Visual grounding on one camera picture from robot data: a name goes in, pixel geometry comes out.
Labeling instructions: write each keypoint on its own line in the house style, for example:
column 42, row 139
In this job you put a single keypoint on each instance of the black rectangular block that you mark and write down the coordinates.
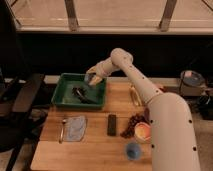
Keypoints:
column 112, row 125

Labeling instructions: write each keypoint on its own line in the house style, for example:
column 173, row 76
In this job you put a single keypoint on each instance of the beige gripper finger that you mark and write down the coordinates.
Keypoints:
column 95, row 80

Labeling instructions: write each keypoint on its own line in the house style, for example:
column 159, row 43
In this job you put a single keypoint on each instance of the blue cloth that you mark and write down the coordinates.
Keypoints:
column 75, row 128

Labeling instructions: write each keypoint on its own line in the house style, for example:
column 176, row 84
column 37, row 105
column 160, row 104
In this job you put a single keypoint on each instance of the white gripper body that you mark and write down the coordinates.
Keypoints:
column 95, row 70

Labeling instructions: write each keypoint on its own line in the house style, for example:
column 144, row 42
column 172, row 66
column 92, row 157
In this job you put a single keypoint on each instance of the blue small cup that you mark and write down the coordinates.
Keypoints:
column 133, row 151

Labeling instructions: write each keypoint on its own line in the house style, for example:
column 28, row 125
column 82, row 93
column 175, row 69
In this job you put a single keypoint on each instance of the green plastic tray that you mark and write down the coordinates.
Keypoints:
column 63, row 96

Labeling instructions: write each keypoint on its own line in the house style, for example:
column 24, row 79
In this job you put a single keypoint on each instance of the dark utensil in tray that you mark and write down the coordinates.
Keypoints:
column 80, row 94

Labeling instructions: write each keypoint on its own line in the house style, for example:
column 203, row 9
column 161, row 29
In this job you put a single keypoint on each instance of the wooden cutting board table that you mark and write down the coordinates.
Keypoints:
column 97, row 151

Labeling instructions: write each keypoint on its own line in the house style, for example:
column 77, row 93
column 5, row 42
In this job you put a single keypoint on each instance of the metal spoon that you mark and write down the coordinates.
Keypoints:
column 62, row 130

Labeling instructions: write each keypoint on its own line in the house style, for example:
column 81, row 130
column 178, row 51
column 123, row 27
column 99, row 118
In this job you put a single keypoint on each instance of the purple bowl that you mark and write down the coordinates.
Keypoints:
column 146, row 114

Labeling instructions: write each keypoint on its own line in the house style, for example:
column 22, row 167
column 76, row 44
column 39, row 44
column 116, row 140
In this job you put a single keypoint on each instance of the dark red grape bunch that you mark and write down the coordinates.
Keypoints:
column 129, row 131

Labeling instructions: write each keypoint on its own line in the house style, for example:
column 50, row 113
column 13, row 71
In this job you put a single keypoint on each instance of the black chair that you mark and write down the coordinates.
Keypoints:
column 18, row 90

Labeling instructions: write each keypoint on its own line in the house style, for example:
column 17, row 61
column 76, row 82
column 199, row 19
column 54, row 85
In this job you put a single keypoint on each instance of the yellow orange cup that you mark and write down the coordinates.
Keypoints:
column 142, row 132

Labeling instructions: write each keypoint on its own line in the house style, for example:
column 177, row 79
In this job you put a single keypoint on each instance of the blue sponge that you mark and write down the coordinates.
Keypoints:
column 88, row 77

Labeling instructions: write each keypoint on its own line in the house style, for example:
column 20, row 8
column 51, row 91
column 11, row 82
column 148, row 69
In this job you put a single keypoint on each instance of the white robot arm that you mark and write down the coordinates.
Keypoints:
column 173, row 140

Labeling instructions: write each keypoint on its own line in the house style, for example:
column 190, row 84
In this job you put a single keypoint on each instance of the blue bowl in background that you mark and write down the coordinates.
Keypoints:
column 191, row 78

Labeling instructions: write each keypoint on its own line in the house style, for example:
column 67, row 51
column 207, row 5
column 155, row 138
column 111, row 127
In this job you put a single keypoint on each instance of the pale yellow stick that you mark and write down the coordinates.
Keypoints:
column 135, row 97

